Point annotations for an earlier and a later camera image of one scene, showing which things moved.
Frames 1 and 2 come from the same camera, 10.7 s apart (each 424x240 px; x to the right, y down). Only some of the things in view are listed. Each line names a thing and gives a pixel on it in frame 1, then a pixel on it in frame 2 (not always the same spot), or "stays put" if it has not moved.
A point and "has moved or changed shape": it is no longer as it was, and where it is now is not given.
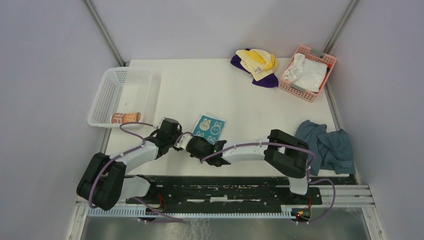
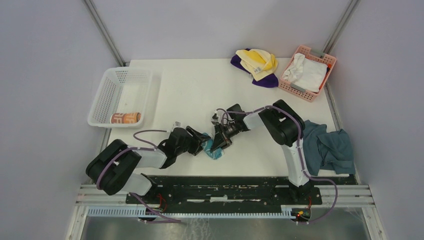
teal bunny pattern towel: (209, 128) has moved or changed shape
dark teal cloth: (333, 150) stays put
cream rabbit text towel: (121, 118) stays put
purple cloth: (270, 80) stays put
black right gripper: (193, 155) to (220, 141)
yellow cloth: (258, 63) stays put
